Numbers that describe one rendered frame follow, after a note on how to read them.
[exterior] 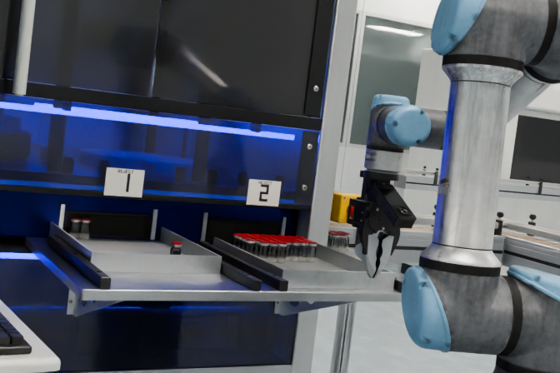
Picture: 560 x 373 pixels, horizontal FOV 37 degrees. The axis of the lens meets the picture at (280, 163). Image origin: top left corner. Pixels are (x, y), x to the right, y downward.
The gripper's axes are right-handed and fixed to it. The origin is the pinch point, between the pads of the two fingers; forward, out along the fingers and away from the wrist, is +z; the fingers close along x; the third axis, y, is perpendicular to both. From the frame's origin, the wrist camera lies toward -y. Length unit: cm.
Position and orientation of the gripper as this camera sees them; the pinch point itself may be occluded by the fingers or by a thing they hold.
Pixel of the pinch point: (375, 272)
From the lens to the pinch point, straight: 168.7
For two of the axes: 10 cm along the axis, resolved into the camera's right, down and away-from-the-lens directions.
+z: -1.2, 9.9, 0.5
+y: -4.6, -1.0, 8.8
